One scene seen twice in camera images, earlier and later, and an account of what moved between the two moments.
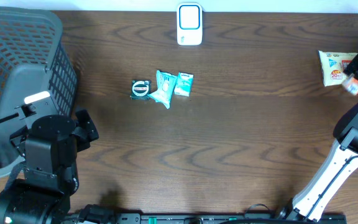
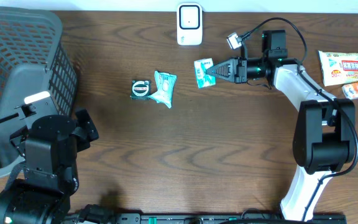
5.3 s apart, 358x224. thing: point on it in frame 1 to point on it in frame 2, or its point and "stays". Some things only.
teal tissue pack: [184, 84] to [204, 79]
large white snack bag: [333, 65] stays
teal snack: [165, 82] stays
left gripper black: [81, 140] stays
